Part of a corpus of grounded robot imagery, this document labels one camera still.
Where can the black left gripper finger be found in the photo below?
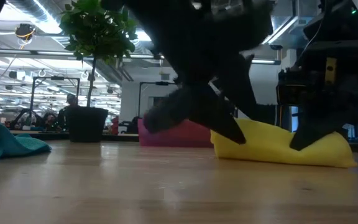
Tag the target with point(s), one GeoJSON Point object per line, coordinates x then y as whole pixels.
{"type": "Point", "coordinates": [244, 93]}
{"type": "Point", "coordinates": [222, 124]}

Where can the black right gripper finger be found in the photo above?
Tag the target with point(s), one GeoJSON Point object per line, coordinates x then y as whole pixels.
{"type": "Point", "coordinates": [315, 130]}

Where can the yellow microfiber towel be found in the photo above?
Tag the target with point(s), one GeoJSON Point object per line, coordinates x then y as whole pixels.
{"type": "Point", "coordinates": [266, 146]}

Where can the teal microfiber towel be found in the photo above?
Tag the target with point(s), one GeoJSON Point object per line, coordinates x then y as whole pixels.
{"type": "Point", "coordinates": [5, 143]}

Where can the black background robot arm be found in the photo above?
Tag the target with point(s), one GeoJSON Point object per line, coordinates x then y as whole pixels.
{"type": "Point", "coordinates": [20, 117]}

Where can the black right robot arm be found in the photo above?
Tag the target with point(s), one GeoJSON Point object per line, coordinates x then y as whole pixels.
{"type": "Point", "coordinates": [337, 28]}

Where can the pink translucent plastic basket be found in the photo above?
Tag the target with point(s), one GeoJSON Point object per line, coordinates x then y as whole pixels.
{"type": "Point", "coordinates": [182, 137]}

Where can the black curtain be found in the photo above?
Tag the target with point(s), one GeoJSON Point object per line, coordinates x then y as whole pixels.
{"type": "Point", "coordinates": [286, 116]}

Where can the person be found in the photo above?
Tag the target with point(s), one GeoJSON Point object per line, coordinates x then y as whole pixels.
{"type": "Point", "coordinates": [71, 99]}
{"type": "Point", "coordinates": [114, 124]}

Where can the artificial green potted plant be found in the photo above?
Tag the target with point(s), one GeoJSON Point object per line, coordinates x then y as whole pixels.
{"type": "Point", "coordinates": [87, 124]}

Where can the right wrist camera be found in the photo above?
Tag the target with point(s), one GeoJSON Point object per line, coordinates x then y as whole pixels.
{"type": "Point", "coordinates": [291, 93]}

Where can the black aluminium table frame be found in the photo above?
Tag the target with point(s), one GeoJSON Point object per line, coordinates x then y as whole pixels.
{"type": "Point", "coordinates": [54, 136]}

